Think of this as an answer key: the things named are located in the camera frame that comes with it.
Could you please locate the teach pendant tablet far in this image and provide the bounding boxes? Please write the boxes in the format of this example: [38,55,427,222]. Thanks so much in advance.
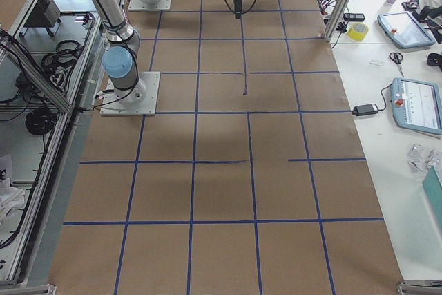
[377,12,435,49]

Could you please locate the black power brick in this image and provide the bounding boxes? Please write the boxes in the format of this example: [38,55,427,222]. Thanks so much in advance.
[352,104,379,117]

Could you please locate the teach pendant tablet near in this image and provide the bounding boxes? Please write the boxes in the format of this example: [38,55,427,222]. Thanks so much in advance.
[390,77,441,135]

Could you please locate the teach pendant tablet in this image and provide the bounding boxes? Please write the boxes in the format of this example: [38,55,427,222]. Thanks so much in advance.
[390,77,441,135]
[377,12,435,49]

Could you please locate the black handled scissors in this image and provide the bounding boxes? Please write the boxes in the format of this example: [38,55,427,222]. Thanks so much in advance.
[389,52,404,77]

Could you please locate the yellow tape roll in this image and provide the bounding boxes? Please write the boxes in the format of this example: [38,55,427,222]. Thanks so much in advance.
[347,23,369,41]

